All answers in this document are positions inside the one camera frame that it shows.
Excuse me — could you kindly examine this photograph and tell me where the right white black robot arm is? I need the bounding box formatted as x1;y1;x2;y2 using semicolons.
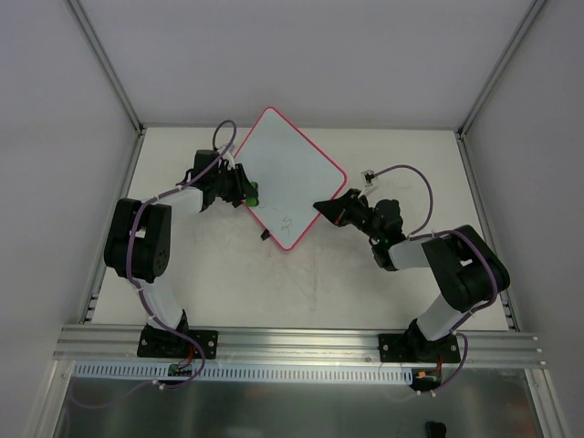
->
314;189;510;361

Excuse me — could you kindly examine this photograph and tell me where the right aluminium frame post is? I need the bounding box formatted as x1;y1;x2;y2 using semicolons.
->
456;0;548;139

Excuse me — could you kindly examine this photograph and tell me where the white slotted cable duct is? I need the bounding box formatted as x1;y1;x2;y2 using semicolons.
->
72;360;413;386

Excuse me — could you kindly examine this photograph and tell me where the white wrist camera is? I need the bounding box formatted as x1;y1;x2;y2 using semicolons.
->
217;144;235;170
360;170;378;196

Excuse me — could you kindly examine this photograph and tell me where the aluminium mounting rail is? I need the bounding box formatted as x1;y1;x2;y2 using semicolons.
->
52;324;548;369

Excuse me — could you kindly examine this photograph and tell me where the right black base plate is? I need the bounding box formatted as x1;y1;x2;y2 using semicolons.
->
378;333;461;364

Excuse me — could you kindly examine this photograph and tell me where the black object bottom edge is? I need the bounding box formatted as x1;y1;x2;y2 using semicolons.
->
425;422;447;438

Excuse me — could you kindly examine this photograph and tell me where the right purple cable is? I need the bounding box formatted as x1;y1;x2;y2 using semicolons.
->
370;164;499;397

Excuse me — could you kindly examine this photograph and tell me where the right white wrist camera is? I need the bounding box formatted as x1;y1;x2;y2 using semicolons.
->
360;170;378;196

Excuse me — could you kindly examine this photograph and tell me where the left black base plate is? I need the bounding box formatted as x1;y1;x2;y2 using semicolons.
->
137;326;219;360

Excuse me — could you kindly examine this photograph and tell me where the purple cable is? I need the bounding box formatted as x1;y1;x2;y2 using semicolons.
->
125;120;237;390
370;164;499;397

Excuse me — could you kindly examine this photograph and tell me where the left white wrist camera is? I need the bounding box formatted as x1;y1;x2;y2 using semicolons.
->
217;144;235;170

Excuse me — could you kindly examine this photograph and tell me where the left aluminium frame post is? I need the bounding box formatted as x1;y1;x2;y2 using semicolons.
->
65;0;143;134

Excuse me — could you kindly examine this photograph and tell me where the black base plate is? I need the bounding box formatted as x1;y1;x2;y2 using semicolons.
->
378;333;461;364
137;326;219;360

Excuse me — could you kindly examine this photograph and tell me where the pink framed whiteboard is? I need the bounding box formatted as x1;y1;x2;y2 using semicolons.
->
235;107;348;251

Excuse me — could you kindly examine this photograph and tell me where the green bone-shaped eraser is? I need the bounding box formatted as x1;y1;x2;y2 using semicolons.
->
245;182;259;207

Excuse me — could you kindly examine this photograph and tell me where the aluminium frame post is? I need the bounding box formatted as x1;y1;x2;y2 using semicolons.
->
456;0;548;139
65;0;143;134

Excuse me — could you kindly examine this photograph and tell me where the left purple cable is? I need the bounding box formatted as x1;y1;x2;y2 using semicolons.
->
125;120;237;390

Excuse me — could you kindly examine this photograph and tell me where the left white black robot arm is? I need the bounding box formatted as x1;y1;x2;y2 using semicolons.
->
104;150;259;356

